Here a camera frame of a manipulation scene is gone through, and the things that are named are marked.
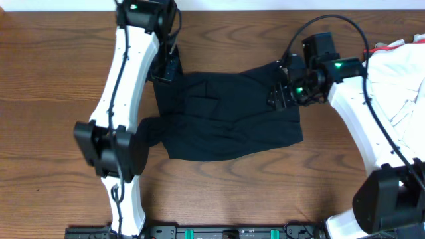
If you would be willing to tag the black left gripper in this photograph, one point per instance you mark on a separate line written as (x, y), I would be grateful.
(170, 64)

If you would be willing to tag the black t-shirt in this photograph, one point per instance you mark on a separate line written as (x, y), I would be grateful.
(207, 116)

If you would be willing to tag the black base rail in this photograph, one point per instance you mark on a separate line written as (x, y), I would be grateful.
(289, 231)

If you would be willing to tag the red and white garment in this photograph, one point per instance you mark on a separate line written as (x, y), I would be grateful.
(417, 39)

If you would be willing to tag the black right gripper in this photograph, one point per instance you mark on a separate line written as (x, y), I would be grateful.
(281, 97)

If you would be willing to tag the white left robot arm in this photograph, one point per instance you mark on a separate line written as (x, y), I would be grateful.
(145, 49)

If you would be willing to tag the white clothes pile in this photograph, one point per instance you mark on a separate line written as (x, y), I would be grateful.
(396, 79)

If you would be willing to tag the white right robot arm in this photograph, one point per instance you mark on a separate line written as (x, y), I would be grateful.
(392, 196)

